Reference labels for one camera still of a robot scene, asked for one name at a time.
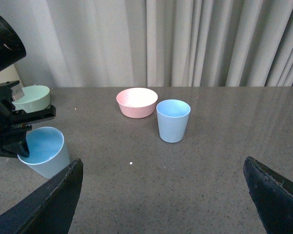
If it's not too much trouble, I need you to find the grey pleated curtain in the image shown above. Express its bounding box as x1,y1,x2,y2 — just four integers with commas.
0,0,293,87

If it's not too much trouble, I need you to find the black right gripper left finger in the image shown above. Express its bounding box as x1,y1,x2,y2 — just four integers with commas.
0,158,83,234

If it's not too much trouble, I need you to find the green plastic bowl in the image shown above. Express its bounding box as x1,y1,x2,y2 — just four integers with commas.
12,85,50,113

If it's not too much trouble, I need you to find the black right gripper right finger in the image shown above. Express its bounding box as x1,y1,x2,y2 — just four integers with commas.
243,157,293,234

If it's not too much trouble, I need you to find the blue plastic cup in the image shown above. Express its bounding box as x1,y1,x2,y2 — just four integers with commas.
18,127,70,179
156,99,191,143

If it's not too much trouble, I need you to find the pink plastic bowl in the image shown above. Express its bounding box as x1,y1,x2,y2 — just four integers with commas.
116,87,158,118

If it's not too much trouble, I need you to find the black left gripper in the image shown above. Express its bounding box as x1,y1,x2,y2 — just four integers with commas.
0,81,56,158

